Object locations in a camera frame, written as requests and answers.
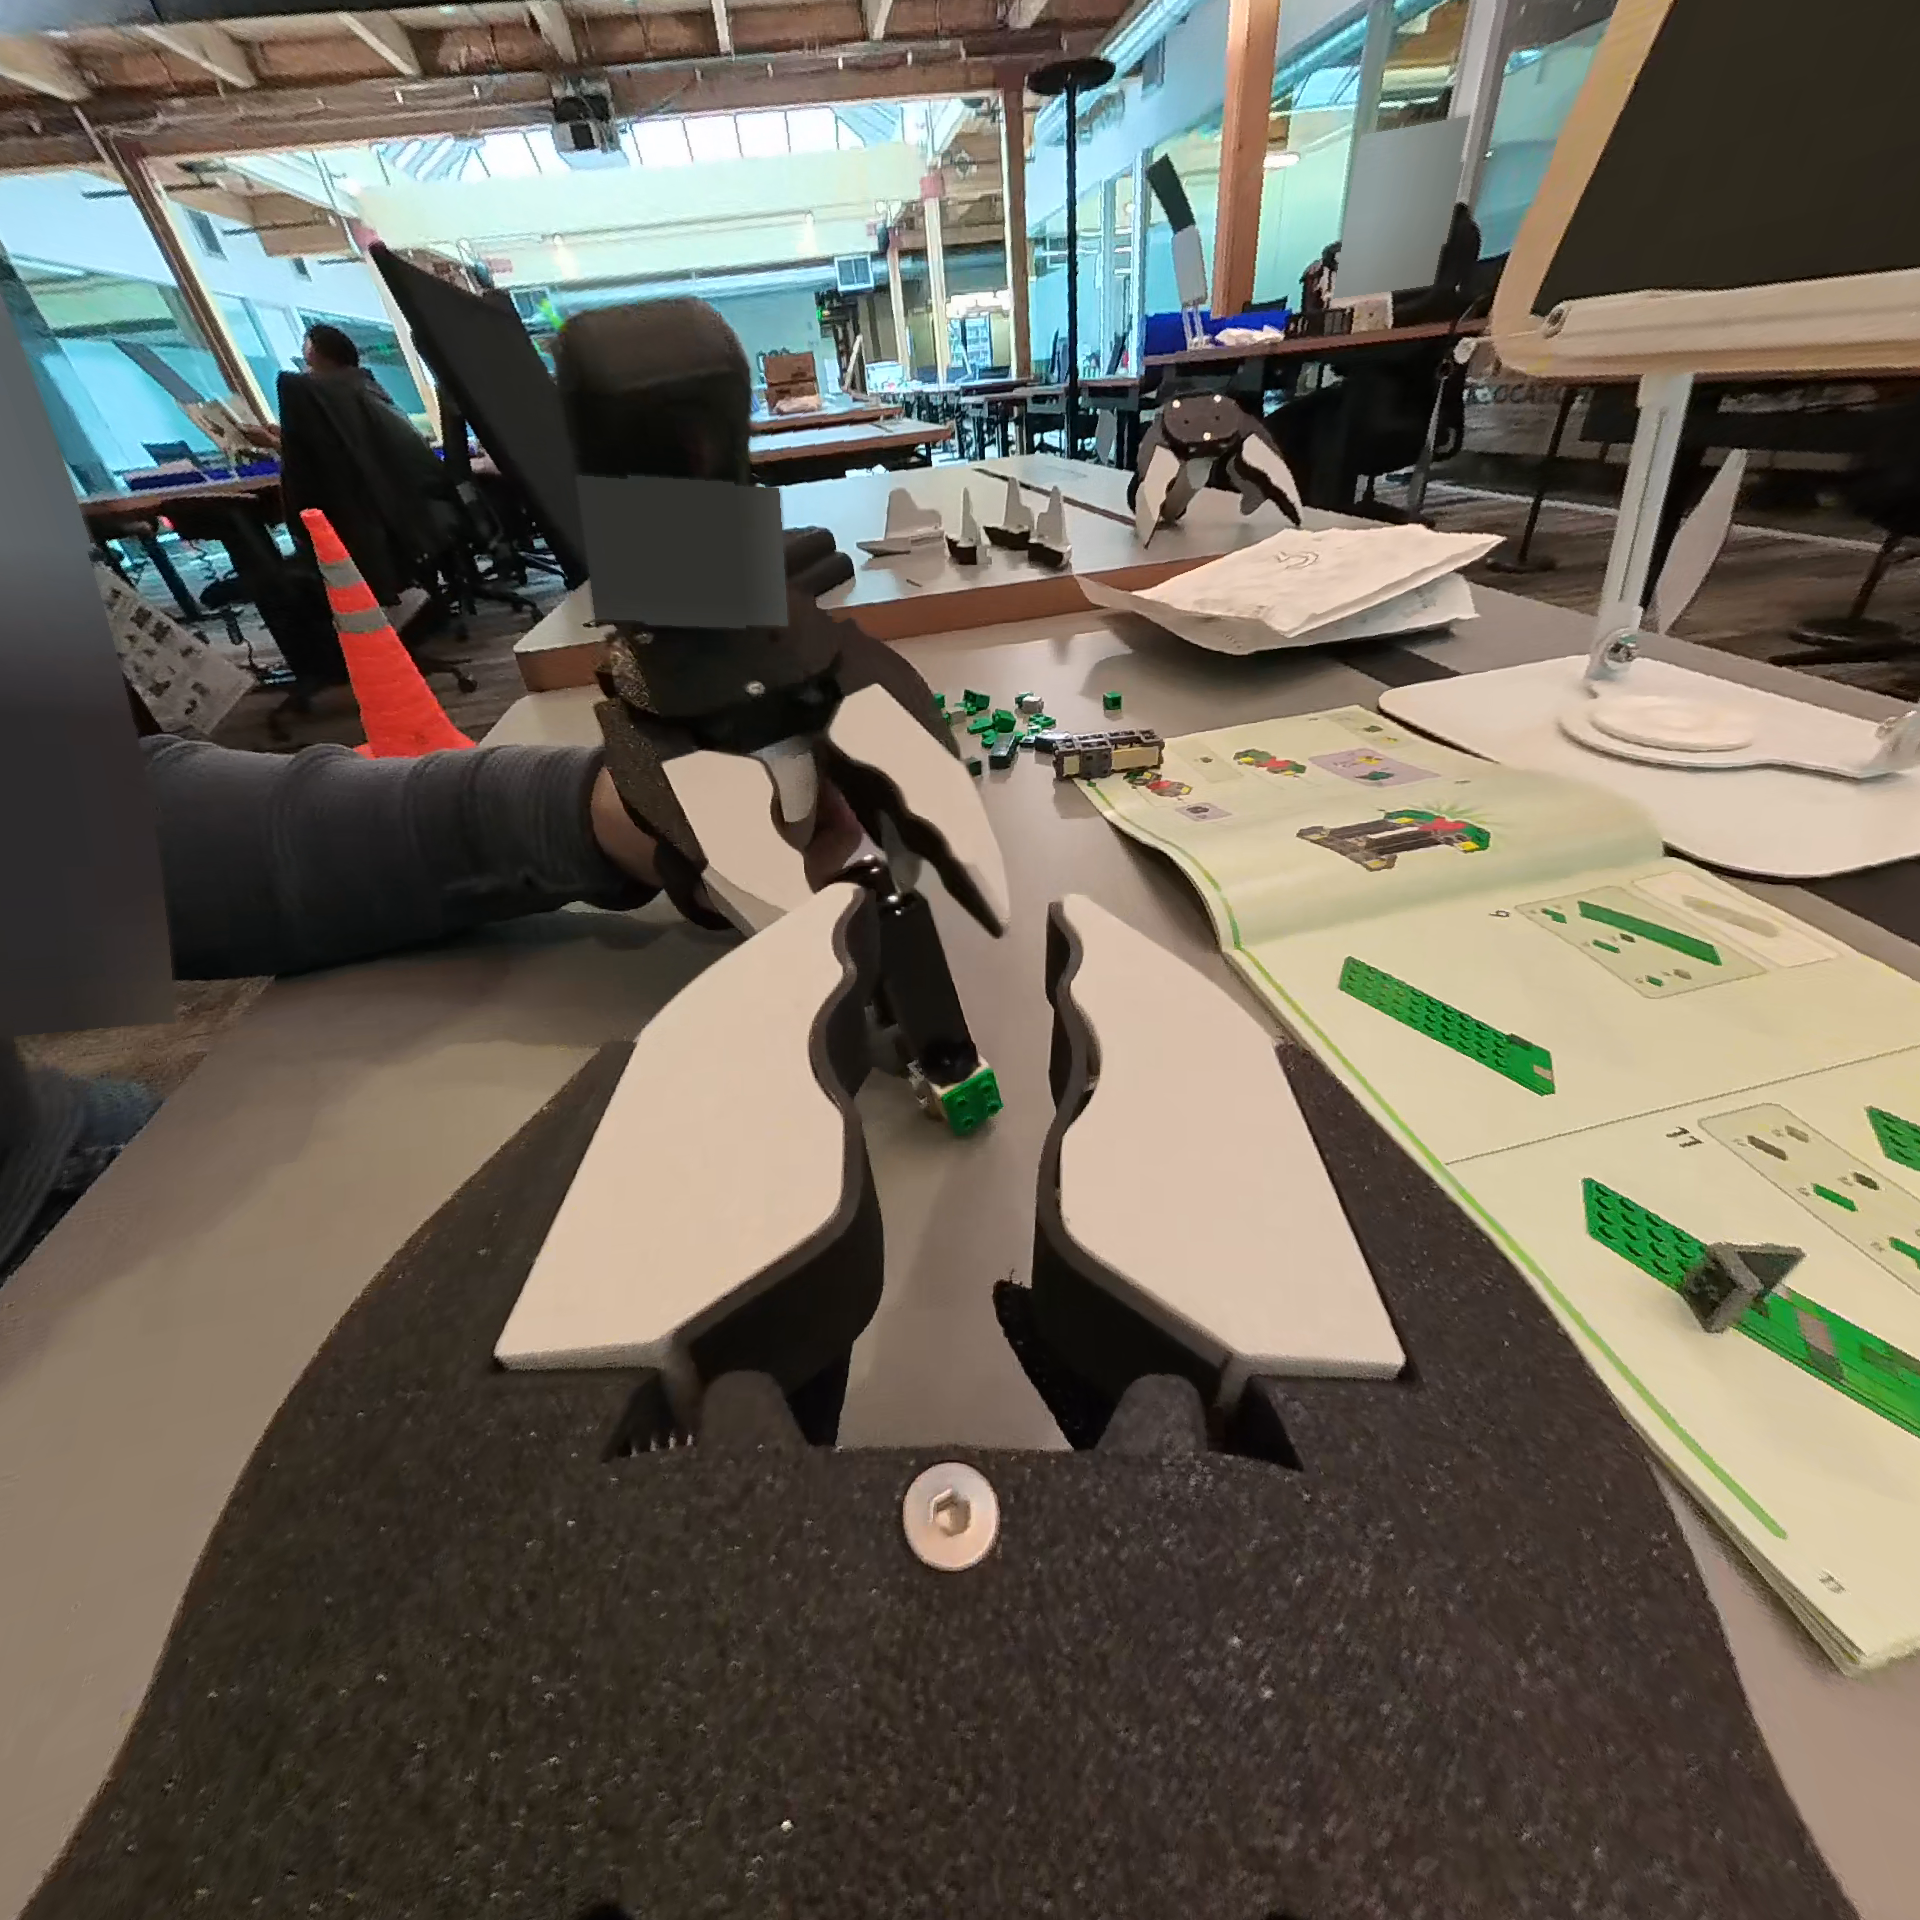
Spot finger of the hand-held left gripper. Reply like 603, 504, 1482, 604
822, 690, 1012, 941
657, 747, 849, 934

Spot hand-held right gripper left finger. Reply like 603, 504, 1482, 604
492, 887, 892, 1397

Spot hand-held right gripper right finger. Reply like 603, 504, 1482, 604
1029, 896, 1409, 1403

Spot black brick assembly green end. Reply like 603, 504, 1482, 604
855, 853, 1003, 1141

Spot person's left forearm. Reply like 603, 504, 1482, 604
142, 734, 662, 981

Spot grey desk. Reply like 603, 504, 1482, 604
0, 591, 1920, 1920

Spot person's left hand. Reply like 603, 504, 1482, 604
589, 763, 670, 901

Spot scattered green small bricks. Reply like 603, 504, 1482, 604
927, 687, 1132, 776

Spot black flat panel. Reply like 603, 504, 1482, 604
365, 241, 592, 591

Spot wood edged grey table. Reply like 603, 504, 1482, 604
515, 450, 1352, 694

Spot black office chair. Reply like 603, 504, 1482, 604
277, 373, 482, 707

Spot green building instruction booklet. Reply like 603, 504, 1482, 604
1077, 704, 1920, 1677

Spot orange traffic cone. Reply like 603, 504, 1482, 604
300, 508, 480, 760

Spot white crumpled paper bag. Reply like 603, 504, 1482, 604
1077, 526, 1506, 658

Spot idle black gripper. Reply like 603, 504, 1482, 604
1129, 394, 1303, 546

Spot dark grey roof brick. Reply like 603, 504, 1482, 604
1676, 1241, 1805, 1336

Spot printed paper sheet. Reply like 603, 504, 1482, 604
95, 563, 256, 738

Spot person's leg in jeans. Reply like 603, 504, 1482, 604
0, 1036, 160, 1277

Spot wood framed dark screen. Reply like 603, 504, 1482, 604
1489, 0, 1920, 381

